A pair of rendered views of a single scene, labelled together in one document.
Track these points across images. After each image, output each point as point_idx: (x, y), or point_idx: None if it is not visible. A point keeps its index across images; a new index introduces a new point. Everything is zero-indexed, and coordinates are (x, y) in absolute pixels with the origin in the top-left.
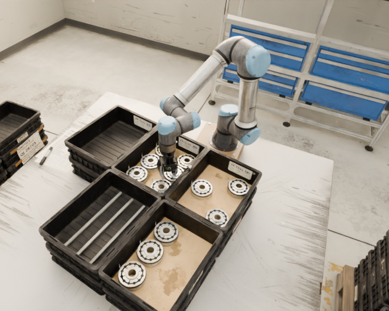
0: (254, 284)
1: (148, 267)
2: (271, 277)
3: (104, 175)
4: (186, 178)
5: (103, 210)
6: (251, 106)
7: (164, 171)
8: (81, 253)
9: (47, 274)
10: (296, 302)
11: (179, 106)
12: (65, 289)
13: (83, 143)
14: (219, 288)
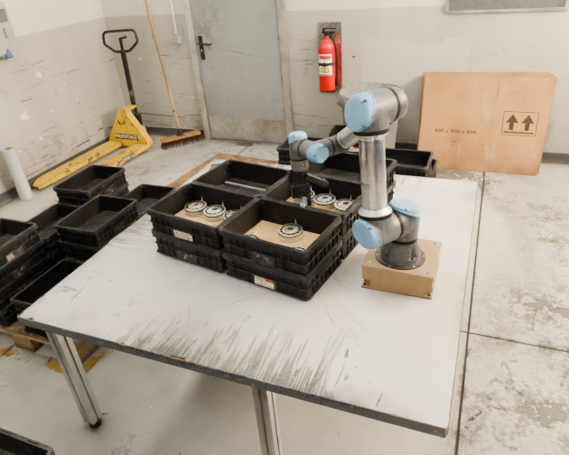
0: (194, 302)
1: (203, 217)
2: (199, 315)
3: (284, 170)
4: (289, 207)
5: (261, 190)
6: (361, 180)
7: (290, 190)
8: None
9: None
10: (167, 333)
11: (331, 139)
12: None
13: (341, 167)
14: (194, 279)
